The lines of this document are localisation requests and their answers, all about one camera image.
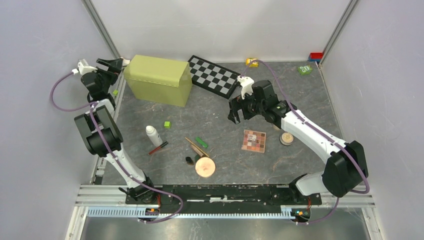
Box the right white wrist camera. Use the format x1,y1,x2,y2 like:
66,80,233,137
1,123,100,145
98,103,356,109
237,75,255,100

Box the red blue blocks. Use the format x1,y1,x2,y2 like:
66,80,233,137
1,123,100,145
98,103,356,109
308,52,324,63

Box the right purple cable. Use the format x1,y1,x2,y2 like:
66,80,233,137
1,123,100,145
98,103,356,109
245,59,371,226

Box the green tube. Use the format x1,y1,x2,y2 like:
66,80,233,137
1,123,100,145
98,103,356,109
195,137,209,149

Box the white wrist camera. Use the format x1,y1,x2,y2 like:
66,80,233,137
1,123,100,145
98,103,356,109
237,75,255,100
71,59,97,76

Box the small black compact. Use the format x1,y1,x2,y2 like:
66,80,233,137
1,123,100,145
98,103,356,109
185,156,195,166

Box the round wooden disc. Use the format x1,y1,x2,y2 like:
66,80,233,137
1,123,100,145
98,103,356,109
195,157,216,178

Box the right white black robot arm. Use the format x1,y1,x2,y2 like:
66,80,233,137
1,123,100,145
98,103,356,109
228,76,370,204

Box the small green cube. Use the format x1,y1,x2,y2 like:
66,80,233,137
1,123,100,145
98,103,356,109
164,121,172,129

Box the red black pencil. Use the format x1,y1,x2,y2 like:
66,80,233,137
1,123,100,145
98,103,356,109
148,141,169,155

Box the wooden stick brush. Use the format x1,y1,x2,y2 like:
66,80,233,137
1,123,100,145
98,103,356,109
185,137,210,158

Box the eyeshadow palette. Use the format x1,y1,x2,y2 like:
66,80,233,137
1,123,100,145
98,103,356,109
241,129,267,153

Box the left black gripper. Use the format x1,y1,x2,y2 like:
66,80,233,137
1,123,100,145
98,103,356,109
92,59,124,94

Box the round powder jar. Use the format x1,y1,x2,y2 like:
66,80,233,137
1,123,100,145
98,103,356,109
279,132,295,146

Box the yellow toy block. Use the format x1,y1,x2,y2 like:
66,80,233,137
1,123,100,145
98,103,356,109
245,58,260,68

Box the black white checkerboard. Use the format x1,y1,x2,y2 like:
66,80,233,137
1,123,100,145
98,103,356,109
187,55,240,99

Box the white bottle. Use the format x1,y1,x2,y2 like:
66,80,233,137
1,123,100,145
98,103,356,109
145,125,163,147

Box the green makeup organizer box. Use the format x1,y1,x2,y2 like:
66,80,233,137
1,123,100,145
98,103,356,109
123,55,193,107

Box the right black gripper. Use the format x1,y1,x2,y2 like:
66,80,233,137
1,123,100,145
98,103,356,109
227,89,266,124

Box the green number block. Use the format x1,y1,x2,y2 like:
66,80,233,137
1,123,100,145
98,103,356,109
297,65,313,76

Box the white toy piece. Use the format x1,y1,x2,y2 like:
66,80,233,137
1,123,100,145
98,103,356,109
121,57,130,65

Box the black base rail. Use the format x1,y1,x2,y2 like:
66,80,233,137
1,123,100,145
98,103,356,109
125,184,322,217

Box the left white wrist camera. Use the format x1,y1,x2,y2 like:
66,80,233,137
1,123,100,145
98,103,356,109
71,59,97,76

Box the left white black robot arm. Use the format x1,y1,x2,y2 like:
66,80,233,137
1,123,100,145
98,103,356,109
74,58,158,204

